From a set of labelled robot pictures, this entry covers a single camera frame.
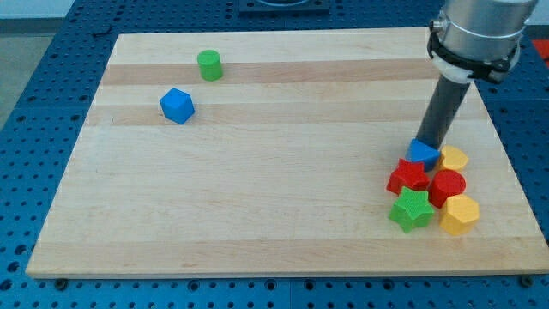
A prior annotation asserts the green cylinder block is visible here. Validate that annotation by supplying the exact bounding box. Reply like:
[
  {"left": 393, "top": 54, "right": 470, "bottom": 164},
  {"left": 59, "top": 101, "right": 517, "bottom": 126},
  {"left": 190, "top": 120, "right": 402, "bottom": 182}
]
[{"left": 196, "top": 50, "right": 223, "bottom": 82}]

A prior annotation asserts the yellow hexagon block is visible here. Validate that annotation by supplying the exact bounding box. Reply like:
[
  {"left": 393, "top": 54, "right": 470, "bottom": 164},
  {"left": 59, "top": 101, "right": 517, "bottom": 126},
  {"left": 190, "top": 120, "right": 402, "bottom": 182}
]
[{"left": 439, "top": 194, "right": 480, "bottom": 236}]

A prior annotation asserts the yellow heart block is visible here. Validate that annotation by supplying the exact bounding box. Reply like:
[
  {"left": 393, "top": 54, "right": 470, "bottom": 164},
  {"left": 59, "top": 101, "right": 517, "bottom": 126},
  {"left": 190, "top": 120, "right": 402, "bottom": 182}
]
[{"left": 437, "top": 145, "right": 469, "bottom": 172}]

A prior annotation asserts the red star block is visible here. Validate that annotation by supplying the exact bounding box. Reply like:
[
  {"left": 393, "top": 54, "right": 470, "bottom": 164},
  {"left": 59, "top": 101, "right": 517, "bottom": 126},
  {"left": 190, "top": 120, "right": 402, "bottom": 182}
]
[{"left": 386, "top": 158, "right": 430, "bottom": 195}]

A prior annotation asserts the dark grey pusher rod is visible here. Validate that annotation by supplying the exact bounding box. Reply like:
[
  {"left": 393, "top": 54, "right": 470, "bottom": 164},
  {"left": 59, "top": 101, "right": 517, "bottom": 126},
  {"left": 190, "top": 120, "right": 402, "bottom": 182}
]
[{"left": 416, "top": 76, "right": 470, "bottom": 149}]

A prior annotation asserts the red cylinder block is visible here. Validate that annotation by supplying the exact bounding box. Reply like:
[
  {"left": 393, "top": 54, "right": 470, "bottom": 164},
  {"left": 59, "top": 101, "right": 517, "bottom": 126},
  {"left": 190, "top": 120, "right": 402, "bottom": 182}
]
[{"left": 428, "top": 170, "right": 467, "bottom": 209}]

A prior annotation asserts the blue cube block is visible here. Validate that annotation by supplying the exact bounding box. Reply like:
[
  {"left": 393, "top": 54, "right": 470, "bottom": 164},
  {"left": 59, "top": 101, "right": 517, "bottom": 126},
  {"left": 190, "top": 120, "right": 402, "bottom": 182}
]
[{"left": 160, "top": 88, "right": 195, "bottom": 124}]

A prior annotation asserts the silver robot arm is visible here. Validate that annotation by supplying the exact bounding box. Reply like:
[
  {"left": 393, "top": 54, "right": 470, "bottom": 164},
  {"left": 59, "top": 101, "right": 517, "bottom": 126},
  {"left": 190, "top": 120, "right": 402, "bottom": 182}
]
[{"left": 427, "top": 0, "right": 538, "bottom": 84}]

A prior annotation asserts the light wooden board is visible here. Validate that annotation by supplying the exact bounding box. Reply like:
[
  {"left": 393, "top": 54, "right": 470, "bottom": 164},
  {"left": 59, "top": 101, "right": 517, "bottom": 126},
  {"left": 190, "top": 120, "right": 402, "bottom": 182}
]
[{"left": 27, "top": 27, "right": 548, "bottom": 279}]

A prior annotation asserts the blue triangle block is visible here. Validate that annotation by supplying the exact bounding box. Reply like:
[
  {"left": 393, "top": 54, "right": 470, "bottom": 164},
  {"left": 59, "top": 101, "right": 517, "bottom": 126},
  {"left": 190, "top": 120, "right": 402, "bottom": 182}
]
[{"left": 405, "top": 138, "right": 441, "bottom": 172}]

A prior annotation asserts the green star block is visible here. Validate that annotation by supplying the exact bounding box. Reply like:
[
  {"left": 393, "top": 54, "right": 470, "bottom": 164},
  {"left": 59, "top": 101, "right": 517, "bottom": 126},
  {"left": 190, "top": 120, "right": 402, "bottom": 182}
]
[{"left": 389, "top": 186, "right": 435, "bottom": 233}]

